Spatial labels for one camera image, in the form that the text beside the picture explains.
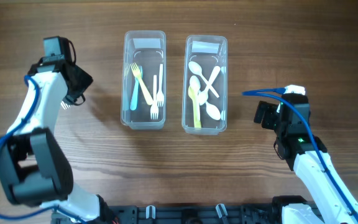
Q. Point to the yellow plastic spoon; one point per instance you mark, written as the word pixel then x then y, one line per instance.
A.
pixel 192 95

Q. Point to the right clear plastic container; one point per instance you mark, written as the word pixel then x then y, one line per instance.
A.
pixel 208 51

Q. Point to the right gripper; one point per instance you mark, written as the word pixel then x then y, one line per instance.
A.
pixel 270 110

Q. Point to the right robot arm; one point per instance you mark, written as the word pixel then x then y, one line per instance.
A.
pixel 307 156

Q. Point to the left clear plastic container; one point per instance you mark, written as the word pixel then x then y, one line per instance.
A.
pixel 143 98

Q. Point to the yellow plastic fork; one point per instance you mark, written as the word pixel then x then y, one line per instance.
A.
pixel 137 74

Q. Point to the translucent slim plastic fork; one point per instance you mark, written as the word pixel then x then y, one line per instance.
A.
pixel 160 96

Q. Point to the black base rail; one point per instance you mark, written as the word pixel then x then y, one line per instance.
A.
pixel 259 213

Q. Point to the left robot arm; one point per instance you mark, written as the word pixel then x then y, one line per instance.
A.
pixel 33 168

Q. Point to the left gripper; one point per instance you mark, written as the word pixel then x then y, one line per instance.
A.
pixel 87 79

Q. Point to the clear plastic container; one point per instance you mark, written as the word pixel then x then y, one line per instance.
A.
pixel 208 51
pixel 143 98

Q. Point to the bent white plastic fork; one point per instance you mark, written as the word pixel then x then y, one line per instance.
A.
pixel 65 106

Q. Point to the thick white plastic fork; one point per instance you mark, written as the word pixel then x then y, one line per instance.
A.
pixel 134 98

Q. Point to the white spoon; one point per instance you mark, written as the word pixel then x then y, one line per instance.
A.
pixel 195 86
pixel 213 111
pixel 197 70

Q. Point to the white spoon bowl down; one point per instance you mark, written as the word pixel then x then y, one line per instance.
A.
pixel 203 95

